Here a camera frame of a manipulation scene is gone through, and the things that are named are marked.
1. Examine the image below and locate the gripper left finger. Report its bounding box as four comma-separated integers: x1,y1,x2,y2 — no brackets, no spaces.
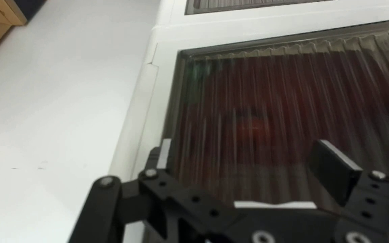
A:
68,138,243,243

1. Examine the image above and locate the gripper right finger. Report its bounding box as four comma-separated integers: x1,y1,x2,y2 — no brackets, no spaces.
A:
308,139,389,243

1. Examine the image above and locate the ribbed glass cabinet door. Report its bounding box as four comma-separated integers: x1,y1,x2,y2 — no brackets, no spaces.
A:
131,16,389,243
161,0,389,27

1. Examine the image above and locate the white cabinet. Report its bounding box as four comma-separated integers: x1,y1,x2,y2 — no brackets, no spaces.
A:
108,0,389,243

